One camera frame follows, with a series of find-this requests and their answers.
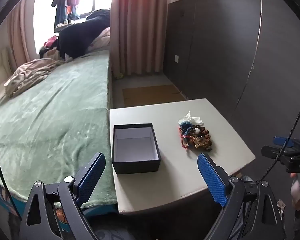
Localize white crumpled tissue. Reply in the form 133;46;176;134
178;111;205;126

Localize black cardboard box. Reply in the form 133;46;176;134
112;123;162;175

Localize narrow pink curtain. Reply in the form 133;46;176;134
6;4;37;65

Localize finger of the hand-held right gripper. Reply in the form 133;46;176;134
261;144;289;165
273;136;295;146

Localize pale floral quilt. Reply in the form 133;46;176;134
86;27;111;53

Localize hanging clothes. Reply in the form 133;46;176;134
51;0;81;28

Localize red and pink clothes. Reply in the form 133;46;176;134
41;35;59;50

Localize black cloth pile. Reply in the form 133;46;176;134
57;9;111;60

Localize wide pink curtain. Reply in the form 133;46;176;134
110;0;172;76

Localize beige crumpled cloth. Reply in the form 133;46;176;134
4;59;63;97

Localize green blanket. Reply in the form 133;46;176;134
0;50;118;209

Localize white bedside table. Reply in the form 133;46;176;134
109;98;256;214

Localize pile of jewelry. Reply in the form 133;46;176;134
177;120;213;153

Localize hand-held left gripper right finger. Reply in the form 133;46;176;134
197;152;284;240

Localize dark grey wardrobe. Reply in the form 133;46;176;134
164;0;300;180

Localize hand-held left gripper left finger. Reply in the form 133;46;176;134
19;152;106;240

